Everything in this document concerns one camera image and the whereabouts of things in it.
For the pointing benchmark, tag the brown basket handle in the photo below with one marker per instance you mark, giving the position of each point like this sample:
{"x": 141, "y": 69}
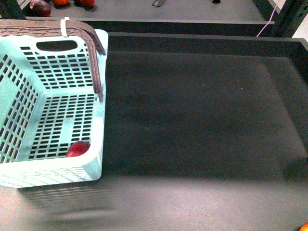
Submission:
{"x": 14, "y": 27}

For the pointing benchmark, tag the light blue plastic basket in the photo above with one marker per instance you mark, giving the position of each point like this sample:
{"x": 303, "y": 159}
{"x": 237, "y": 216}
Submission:
{"x": 47, "y": 103}

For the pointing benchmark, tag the bright red apple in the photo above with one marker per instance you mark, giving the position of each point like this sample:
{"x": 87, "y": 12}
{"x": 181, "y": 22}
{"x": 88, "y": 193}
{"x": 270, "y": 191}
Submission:
{"x": 86, "y": 3}

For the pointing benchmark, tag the dark apple at edge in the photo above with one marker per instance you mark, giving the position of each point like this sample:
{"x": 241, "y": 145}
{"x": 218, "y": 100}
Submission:
{"x": 40, "y": 8}

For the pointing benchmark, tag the lower black display tray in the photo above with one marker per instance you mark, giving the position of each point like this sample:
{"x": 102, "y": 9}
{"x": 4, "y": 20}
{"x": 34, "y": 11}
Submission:
{"x": 202, "y": 133}

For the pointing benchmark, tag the black display tray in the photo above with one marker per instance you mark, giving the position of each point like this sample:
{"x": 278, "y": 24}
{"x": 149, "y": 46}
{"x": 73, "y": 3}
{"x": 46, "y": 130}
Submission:
{"x": 202, "y": 133}
{"x": 230, "y": 17}

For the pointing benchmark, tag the upper black display tray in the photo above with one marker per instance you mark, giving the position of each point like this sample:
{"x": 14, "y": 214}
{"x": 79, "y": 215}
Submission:
{"x": 230, "y": 17}

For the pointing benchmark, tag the grey flat divider bar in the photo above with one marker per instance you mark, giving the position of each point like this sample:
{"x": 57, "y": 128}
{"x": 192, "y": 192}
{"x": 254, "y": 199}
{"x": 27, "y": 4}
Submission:
{"x": 158, "y": 3}

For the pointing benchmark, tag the white zip tie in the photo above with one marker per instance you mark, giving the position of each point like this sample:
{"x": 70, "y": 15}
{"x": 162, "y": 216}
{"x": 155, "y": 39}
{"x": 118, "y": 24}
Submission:
{"x": 63, "y": 26}

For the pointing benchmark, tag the orange red tomato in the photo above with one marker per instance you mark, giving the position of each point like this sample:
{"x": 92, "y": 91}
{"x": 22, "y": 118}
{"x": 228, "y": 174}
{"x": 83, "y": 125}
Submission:
{"x": 60, "y": 3}

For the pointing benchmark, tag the orange fruit at corner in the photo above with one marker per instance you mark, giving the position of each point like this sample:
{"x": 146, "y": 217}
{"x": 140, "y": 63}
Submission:
{"x": 304, "y": 227}

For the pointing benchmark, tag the black perforated shelf post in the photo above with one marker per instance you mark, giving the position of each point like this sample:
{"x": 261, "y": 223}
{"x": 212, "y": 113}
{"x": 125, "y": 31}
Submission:
{"x": 290, "y": 17}

